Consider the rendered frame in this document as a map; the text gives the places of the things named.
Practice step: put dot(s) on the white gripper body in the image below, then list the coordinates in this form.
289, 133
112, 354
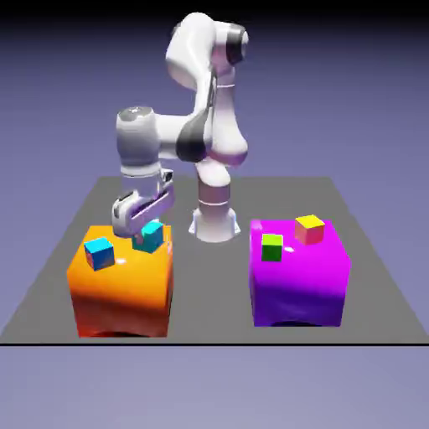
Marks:
134, 214

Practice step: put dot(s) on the small teal cube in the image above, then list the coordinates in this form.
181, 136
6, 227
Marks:
152, 236

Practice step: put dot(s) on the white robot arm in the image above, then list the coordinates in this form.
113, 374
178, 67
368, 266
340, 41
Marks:
219, 134

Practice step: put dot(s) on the small blue cube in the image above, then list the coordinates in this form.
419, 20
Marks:
99, 253

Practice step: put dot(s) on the small green cube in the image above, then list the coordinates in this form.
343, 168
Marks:
271, 248

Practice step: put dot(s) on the small yellow cube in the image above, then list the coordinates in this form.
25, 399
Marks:
310, 229

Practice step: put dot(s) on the large orange box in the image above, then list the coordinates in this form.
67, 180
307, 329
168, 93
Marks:
120, 291

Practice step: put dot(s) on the large magenta box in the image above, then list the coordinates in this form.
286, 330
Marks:
298, 285

